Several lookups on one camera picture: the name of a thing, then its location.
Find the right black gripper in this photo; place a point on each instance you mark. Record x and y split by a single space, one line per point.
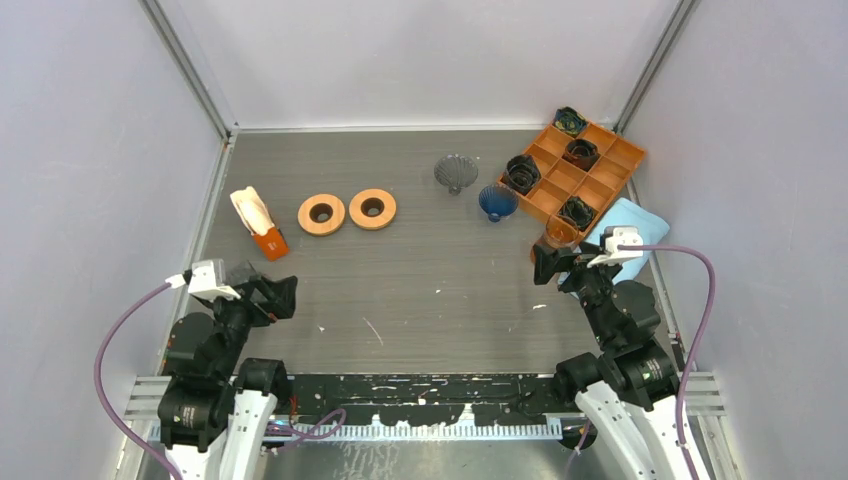
547 260

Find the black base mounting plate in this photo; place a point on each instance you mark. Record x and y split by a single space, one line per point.
501 399

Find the amber glass cup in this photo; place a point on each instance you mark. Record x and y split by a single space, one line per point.
558 234

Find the grey transparent dripper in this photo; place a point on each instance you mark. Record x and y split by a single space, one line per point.
455 172

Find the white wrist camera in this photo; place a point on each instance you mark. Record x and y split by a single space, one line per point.
619 244
207 281

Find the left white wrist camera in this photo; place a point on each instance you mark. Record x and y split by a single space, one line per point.
207 281

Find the orange filter holder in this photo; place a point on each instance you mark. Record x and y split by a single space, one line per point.
272 244

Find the light blue cloth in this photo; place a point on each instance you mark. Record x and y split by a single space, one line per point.
650 227

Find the dark capsule green yellow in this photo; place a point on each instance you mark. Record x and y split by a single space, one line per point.
569 121

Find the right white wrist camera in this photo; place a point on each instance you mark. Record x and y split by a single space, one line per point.
619 244

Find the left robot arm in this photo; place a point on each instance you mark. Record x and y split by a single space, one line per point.
217 405

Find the orange compartment tray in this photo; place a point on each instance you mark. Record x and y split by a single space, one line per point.
560 180

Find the wooden ring dripper stand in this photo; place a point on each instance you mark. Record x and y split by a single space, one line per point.
321 214

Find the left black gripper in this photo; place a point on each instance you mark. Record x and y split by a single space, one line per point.
279 301

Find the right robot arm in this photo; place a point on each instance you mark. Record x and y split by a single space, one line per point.
632 392

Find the blue transparent dripper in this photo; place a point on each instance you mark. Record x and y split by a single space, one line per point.
497 202

